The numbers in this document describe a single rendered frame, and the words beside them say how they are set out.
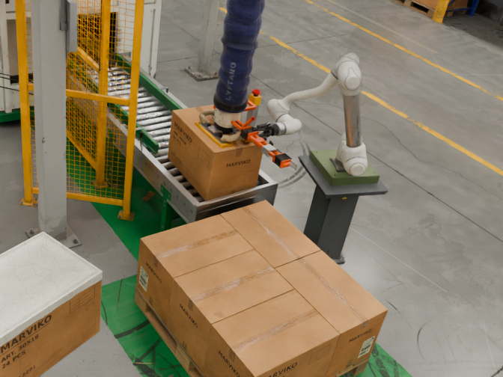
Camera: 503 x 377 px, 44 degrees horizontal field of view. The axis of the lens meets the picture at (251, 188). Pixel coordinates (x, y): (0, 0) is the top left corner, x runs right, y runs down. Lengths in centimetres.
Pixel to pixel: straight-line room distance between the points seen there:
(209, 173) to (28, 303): 175
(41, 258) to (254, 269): 134
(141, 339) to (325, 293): 118
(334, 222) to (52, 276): 235
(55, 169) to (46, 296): 162
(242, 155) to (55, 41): 138
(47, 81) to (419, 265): 310
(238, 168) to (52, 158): 123
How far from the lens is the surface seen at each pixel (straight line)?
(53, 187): 438
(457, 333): 470
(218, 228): 403
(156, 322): 409
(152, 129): 504
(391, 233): 537
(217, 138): 412
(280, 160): 376
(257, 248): 393
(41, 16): 380
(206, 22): 715
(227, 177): 419
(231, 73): 396
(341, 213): 457
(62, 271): 294
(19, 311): 278
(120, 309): 419
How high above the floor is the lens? 301
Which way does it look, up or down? 34 degrees down
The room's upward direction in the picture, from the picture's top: 11 degrees clockwise
